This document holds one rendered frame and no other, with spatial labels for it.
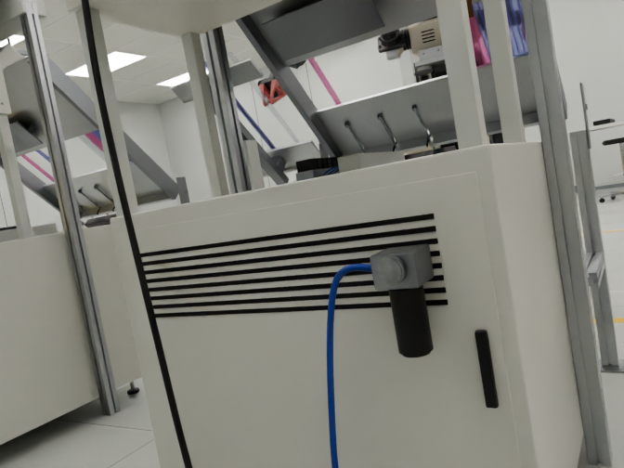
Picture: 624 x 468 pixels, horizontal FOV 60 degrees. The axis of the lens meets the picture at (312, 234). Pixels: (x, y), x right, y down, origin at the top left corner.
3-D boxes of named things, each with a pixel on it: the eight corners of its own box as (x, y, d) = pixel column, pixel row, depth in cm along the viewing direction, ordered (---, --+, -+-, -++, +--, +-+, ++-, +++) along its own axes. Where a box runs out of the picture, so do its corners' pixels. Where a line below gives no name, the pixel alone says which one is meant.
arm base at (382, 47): (406, 32, 230) (378, 39, 234) (401, 17, 224) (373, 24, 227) (407, 45, 226) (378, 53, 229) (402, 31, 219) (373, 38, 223)
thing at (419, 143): (342, 165, 178) (345, 149, 181) (559, 121, 143) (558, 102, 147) (340, 162, 177) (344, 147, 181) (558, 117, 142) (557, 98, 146)
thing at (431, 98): (342, 157, 178) (344, 149, 180) (558, 110, 143) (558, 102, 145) (314, 115, 166) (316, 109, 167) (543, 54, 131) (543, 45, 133)
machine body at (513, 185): (331, 396, 160) (294, 189, 156) (596, 410, 123) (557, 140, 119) (172, 531, 105) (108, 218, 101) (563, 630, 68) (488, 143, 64)
